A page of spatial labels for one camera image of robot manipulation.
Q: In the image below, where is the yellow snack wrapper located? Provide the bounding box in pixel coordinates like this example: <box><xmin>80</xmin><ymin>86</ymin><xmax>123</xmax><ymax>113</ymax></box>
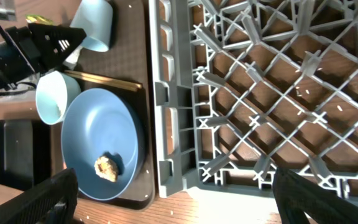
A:
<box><xmin>25</xmin><ymin>14</ymin><xmax>54</xmax><ymax>25</ymax></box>

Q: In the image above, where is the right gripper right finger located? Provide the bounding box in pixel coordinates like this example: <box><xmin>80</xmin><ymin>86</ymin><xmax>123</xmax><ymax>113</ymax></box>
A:
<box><xmin>272</xmin><ymin>167</ymin><xmax>358</xmax><ymax>223</ymax></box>

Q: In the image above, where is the grey dishwasher rack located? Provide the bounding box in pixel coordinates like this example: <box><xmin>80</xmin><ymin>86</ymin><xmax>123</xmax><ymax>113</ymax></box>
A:
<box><xmin>149</xmin><ymin>0</ymin><xmax>358</xmax><ymax>204</ymax></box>

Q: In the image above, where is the wooden chopstick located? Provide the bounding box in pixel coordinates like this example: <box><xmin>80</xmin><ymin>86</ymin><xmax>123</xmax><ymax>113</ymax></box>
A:
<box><xmin>68</xmin><ymin>74</ymin><xmax>138</xmax><ymax>91</ymax></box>
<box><xmin>65</xmin><ymin>70</ymin><xmax>142</xmax><ymax>90</ymax></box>

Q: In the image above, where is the light blue bowl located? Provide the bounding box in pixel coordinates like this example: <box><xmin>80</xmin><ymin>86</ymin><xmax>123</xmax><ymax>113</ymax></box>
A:
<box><xmin>35</xmin><ymin>71</ymin><xmax>81</xmax><ymax>125</ymax></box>

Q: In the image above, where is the lower wooden chopstick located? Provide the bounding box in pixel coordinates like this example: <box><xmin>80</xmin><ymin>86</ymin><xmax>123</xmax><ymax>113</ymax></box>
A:
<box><xmin>68</xmin><ymin>74</ymin><xmax>138</xmax><ymax>91</ymax></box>

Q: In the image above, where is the light blue cup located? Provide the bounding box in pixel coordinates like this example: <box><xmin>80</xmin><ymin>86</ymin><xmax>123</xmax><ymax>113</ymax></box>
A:
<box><xmin>70</xmin><ymin>0</ymin><xmax>113</xmax><ymax>52</ymax></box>

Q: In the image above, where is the blue plate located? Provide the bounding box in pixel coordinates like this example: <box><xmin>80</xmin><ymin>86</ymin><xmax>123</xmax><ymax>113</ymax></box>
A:
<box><xmin>61</xmin><ymin>88</ymin><xmax>145</xmax><ymax>201</ymax></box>

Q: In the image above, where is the white tissue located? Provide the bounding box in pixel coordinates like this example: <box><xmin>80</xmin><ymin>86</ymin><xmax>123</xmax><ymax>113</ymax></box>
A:
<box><xmin>63</xmin><ymin>46</ymin><xmax>82</xmax><ymax>70</ymax></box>

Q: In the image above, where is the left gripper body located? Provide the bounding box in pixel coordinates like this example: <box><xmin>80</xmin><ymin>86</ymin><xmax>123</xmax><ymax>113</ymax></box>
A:
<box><xmin>0</xmin><ymin>26</ymin><xmax>47</xmax><ymax>96</ymax></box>

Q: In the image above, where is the black tray bin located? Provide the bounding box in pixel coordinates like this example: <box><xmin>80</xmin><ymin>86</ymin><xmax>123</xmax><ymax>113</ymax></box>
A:
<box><xmin>0</xmin><ymin>119</ymin><xmax>52</xmax><ymax>191</ymax></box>

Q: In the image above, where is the brown serving tray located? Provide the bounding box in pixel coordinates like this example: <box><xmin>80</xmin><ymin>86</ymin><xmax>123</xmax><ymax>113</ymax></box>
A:
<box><xmin>74</xmin><ymin>0</ymin><xmax>156</xmax><ymax>212</ymax></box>

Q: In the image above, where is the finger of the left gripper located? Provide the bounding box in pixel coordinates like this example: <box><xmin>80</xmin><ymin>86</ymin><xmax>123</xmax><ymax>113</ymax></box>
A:
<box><xmin>28</xmin><ymin>23</ymin><xmax>86</xmax><ymax>70</ymax></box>

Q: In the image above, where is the upper wooden chopstick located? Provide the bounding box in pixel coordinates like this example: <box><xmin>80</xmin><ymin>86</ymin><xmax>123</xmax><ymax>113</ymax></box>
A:
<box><xmin>65</xmin><ymin>70</ymin><xmax>142</xmax><ymax>90</ymax></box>

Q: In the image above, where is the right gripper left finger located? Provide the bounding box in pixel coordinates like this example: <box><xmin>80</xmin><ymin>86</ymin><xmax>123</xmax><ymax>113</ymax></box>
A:
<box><xmin>0</xmin><ymin>169</ymin><xmax>78</xmax><ymax>223</ymax></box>

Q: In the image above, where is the brown food scrap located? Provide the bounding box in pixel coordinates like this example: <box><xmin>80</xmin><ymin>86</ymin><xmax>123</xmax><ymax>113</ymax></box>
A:
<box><xmin>94</xmin><ymin>156</ymin><xmax>119</xmax><ymax>182</ymax></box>

